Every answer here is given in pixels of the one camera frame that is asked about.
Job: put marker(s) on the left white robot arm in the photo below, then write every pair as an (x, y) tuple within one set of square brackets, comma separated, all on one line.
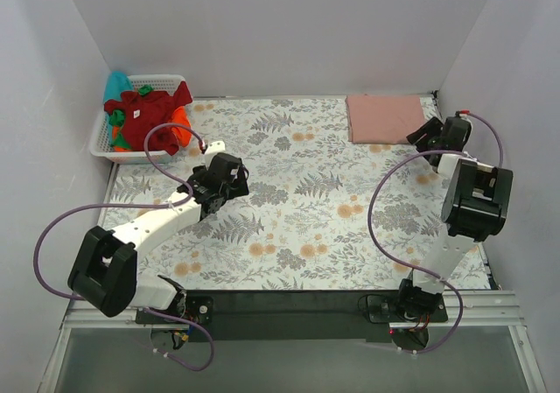
[(105, 271)]

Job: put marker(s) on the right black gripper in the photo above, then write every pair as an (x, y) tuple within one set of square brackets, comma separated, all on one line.
[(425, 131)]

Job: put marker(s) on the aluminium frame rail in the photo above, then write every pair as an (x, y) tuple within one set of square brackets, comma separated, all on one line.
[(481, 308)]

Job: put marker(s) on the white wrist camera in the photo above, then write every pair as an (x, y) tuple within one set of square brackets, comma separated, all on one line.
[(211, 150), (464, 115)]

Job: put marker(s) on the orange t-shirt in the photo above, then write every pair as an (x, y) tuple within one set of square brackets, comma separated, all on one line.
[(170, 138)]

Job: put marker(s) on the pink printed t-shirt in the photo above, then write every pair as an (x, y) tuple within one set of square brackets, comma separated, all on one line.
[(383, 119)]

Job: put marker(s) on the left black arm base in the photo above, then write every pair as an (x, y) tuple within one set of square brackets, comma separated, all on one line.
[(176, 327)]

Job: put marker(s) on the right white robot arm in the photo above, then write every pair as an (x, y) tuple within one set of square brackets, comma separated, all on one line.
[(475, 207)]

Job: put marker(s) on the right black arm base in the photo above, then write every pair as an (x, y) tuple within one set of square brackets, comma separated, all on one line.
[(402, 312)]

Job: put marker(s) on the white plastic laundry basket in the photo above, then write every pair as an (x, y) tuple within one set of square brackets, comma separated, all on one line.
[(99, 143)]

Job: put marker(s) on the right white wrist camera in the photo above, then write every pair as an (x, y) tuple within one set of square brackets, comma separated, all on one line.
[(464, 115)]

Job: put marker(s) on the dark red t-shirt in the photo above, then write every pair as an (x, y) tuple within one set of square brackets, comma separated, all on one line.
[(163, 100)]

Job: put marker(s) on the floral table mat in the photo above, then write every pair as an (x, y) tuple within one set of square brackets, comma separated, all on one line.
[(321, 213)]

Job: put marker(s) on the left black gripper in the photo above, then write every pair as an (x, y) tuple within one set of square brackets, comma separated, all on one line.
[(236, 183)]

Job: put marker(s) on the teal t-shirt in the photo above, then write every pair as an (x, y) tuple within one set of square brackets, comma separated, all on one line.
[(117, 83)]

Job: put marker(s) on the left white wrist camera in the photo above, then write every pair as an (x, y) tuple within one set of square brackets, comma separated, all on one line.
[(211, 150)]

